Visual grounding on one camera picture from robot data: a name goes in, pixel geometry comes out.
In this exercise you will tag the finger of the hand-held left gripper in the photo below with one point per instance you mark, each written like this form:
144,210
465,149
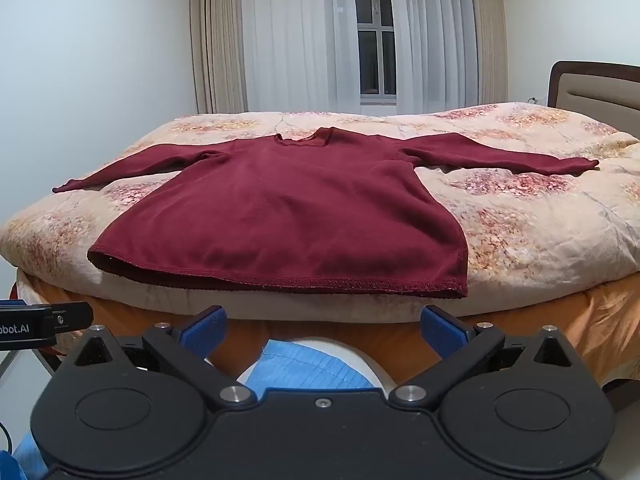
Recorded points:
75,316

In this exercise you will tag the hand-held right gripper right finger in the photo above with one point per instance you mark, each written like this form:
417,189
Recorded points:
437,329

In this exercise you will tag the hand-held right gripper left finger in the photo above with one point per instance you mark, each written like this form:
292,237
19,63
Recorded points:
207,329

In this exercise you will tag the maroon long-sleeved sweater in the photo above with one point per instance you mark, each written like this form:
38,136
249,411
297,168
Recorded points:
300,210

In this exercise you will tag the red cloth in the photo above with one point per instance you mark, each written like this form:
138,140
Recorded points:
13,294

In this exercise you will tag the blue fabric clothing below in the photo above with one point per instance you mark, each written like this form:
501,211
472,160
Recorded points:
370,366

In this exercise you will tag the blue cloth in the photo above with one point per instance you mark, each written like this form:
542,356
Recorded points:
310,367

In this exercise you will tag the orange bed sheet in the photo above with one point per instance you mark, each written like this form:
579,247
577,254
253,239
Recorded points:
575,322

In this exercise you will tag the bed with floral quilt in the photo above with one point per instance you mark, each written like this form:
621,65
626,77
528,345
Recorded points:
525,210

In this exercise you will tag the brown padded headboard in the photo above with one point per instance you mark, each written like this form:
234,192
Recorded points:
590,90

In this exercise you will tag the window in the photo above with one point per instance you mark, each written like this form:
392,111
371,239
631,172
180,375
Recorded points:
375,50

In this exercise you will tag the beige curtain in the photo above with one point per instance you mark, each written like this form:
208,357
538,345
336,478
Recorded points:
215,35
492,35

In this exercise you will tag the white sheer curtain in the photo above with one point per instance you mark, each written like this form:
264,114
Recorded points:
300,35
430,35

